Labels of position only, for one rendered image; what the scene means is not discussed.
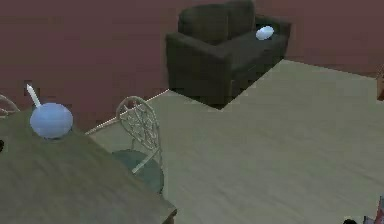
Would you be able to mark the brown wooden furniture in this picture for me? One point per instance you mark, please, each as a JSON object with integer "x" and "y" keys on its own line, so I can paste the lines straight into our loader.
{"x": 380, "y": 83}

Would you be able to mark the pale blue round lantern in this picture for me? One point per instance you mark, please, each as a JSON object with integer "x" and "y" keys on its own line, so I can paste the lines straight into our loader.
{"x": 51, "y": 120}

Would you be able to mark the dark grey sofa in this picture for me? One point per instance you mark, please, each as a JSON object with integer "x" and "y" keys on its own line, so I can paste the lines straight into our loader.
{"x": 213, "y": 63}

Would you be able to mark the white candle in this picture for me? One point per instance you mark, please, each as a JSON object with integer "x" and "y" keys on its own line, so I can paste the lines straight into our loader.
{"x": 33, "y": 95}

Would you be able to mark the pale blue ball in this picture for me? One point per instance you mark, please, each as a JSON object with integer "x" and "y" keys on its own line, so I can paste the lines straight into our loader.
{"x": 265, "y": 32}

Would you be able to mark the small black object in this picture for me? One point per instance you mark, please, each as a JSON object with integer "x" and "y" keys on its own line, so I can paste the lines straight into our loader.
{"x": 1, "y": 145}

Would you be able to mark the brown wooden table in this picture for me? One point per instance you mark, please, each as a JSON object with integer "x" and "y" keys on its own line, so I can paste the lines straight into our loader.
{"x": 66, "y": 180}

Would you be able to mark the white ornate metal chair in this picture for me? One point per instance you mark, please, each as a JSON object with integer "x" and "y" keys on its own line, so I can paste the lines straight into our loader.
{"x": 6, "y": 106}
{"x": 140, "y": 140}

